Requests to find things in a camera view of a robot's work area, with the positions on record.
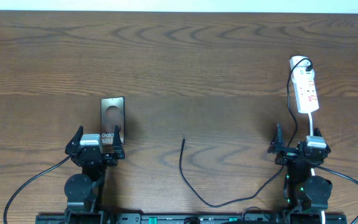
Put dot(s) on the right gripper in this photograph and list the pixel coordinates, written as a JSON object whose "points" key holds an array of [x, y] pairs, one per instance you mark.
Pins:
{"points": [[276, 146]]}

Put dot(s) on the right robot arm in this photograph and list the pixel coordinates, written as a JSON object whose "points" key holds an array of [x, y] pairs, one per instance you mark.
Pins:
{"points": [[307, 193]]}

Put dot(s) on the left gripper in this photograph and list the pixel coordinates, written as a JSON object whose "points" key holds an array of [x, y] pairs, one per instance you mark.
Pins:
{"points": [[74, 140]]}

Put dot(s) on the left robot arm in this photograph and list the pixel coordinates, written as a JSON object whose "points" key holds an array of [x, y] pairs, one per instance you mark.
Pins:
{"points": [[84, 191]]}

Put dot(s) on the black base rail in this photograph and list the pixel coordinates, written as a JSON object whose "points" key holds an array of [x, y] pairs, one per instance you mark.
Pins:
{"points": [[136, 218]]}

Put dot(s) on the Galaxy S25 Ultra smartphone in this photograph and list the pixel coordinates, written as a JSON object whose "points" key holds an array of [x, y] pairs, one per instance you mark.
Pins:
{"points": [[112, 115]]}

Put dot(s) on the white power strip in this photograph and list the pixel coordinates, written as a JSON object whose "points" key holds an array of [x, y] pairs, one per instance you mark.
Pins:
{"points": [[302, 76]]}

